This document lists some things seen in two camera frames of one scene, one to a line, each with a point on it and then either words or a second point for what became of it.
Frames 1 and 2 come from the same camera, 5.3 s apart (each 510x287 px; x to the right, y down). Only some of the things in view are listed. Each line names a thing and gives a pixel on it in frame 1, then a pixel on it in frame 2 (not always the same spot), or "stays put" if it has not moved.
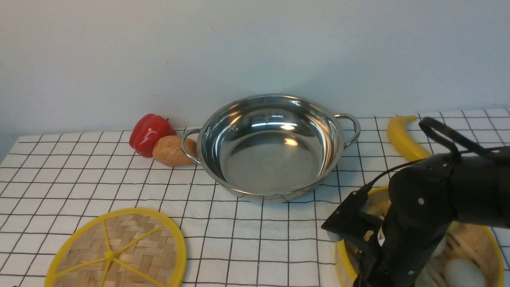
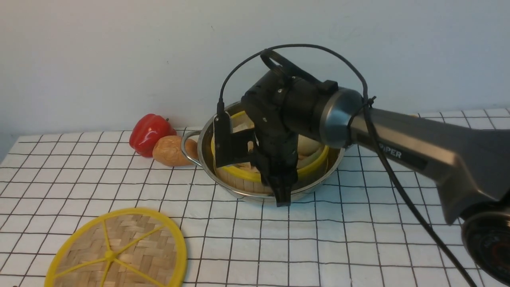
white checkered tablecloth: x=59 y=179 stays put
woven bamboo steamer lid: x=130 y=247 stays put
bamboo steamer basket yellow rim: x=469 y=256 -> x=311 y=155
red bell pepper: x=147 y=130 stays put
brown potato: x=167 y=150 stays put
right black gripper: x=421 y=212 -> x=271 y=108
